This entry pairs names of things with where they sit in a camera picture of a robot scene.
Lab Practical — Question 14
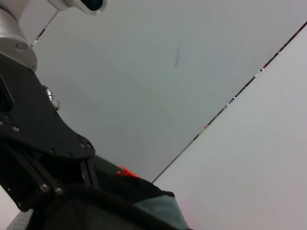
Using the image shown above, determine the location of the grey perforated plastic storage box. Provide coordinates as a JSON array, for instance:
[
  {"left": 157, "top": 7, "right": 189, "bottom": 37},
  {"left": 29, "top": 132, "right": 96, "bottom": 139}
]
[{"left": 6, "top": 207, "right": 35, "bottom": 230}]

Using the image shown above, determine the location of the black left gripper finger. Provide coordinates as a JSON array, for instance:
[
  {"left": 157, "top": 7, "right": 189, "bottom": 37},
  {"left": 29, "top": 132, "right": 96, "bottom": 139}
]
[{"left": 79, "top": 158, "right": 100, "bottom": 189}]

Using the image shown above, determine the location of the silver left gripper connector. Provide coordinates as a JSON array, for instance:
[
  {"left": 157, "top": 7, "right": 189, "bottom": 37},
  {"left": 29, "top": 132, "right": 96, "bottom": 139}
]
[{"left": 45, "top": 87, "right": 62, "bottom": 112}]

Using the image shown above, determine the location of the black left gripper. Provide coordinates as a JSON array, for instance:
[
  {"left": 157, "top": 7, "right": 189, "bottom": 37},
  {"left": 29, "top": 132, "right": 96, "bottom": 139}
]
[{"left": 0, "top": 56, "right": 96, "bottom": 212}]

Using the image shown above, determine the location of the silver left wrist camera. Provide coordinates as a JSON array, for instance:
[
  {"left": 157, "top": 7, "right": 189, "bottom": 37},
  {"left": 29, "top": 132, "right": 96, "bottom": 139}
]
[{"left": 47, "top": 0, "right": 108, "bottom": 18}]

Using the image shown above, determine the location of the green towel with black edge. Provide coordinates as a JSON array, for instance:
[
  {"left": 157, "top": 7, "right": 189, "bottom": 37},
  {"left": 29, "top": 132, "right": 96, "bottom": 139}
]
[{"left": 43, "top": 155, "right": 193, "bottom": 230}]

